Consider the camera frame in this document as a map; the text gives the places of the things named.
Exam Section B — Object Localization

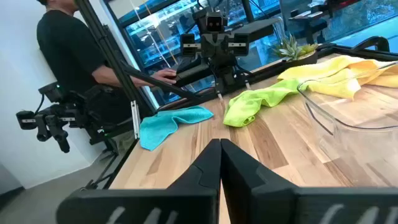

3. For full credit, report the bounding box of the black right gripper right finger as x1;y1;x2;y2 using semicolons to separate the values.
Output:
220;139;398;224

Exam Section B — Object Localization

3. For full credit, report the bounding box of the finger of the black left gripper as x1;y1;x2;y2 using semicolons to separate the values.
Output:
201;34;216;58
215;34;231;58

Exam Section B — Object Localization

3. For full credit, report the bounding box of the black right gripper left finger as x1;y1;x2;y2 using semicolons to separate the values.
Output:
57;139;222;224

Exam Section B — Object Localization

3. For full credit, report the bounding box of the lime green microfiber towel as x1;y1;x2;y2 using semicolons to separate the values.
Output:
223;77;304;128

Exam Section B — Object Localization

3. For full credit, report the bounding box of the teal microfiber towel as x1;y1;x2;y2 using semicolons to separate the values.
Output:
139;105;215;152

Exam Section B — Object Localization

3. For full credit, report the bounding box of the yellow microfiber towel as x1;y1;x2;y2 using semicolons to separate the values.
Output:
277;55;398;100

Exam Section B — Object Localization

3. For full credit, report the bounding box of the grey side table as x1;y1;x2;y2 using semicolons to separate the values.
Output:
172;17;282;88

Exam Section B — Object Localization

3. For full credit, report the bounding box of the potted succulent plant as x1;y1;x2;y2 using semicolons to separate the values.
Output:
272;33;320;68

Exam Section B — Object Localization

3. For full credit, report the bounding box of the person's hand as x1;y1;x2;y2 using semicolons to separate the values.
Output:
150;68;178;87

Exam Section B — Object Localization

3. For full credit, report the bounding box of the clear plastic bin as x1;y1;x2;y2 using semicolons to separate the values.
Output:
297;60;398;187

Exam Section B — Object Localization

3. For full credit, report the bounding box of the person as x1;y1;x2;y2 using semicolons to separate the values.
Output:
35;0;178;153

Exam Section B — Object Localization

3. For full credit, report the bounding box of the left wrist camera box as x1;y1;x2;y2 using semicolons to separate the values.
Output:
205;11;224;32

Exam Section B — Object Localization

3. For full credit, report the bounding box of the yellow extension cable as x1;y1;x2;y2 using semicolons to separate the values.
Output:
130;0;175;63

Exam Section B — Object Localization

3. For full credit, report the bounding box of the silver frame bracket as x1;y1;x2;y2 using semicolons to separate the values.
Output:
130;100;141;139

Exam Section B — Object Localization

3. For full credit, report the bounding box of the black frame handle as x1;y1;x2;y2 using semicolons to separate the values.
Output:
351;35;391;54

